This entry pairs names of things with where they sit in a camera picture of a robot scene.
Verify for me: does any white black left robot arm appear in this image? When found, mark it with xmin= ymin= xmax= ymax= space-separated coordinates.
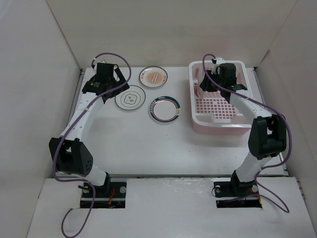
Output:
xmin=49 ymin=62 xmax=129 ymax=197

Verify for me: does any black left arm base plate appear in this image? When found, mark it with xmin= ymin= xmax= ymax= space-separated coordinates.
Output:
xmin=78 ymin=180 xmax=127 ymax=209

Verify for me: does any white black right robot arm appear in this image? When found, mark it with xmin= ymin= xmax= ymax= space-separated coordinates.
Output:
xmin=200 ymin=63 xmax=287 ymax=198

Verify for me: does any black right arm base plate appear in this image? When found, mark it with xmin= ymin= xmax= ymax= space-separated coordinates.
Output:
xmin=212 ymin=179 xmax=262 ymax=208

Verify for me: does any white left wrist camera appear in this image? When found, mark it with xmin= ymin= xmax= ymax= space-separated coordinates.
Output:
xmin=91 ymin=58 xmax=106 ymax=67

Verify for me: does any white plate grey floral emblem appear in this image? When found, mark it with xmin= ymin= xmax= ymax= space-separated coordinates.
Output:
xmin=115 ymin=85 xmax=146 ymax=111

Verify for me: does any green red rimmed plate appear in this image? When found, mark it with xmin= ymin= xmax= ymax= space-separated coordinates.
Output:
xmin=149 ymin=96 xmax=181 ymax=124

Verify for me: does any white pink dish rack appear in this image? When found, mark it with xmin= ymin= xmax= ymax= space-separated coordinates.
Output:
xmin=188 ymin=61 xmax=251 ymax=135

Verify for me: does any orange sunburst plate by wall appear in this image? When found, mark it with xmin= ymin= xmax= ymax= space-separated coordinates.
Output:
xmin=139 ymin=66 xmax=168 ymax=88

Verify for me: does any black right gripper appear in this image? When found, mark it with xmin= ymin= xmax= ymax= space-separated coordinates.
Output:
xmin=199 ymin=70 xmax=224 ymax=92

